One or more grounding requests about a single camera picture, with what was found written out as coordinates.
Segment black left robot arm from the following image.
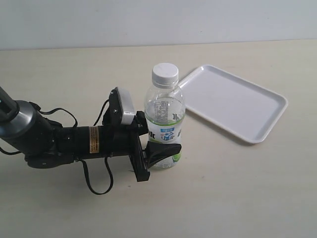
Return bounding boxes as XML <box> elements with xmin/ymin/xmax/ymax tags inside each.
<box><xmin>0</xmin><ymin>87</ymin><xmax>181</xmax><ymax>181</ymax></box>

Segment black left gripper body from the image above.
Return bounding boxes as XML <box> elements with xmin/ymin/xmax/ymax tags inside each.
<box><xmin>74</xmin><ymin>120</ymin><xmax>150</xmax><ymax>182</ymax></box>

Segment white rectangular plastic tray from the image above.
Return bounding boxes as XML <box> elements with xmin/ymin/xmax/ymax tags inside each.
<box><xmin>179</xmin><ymin>64</ymin><xmax>288</xmax><ymax>144</ymax></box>

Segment white bottle cap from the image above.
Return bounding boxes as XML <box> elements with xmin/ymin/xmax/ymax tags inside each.
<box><xmin>152</xmin><ymin>63</ymin><xmax>179</xmax><ymax>86</ymax></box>

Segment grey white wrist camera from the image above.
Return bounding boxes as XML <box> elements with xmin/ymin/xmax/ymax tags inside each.
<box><xmin>109</xmin><ymin>87</ymin><xmax>136</xmax><ymax>126</ymax></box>

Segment clear plastic drink bottle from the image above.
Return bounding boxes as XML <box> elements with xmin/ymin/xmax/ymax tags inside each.
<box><xmin>143</xmin><ymin>79</ymin><xmax>186</xmax><ymax>170</ymax></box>

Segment black camera cable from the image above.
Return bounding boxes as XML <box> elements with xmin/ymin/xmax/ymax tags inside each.
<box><xmin>0</xmin><ymin>99</ymin><xmax>115</xmax><ymax>195</ymax></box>

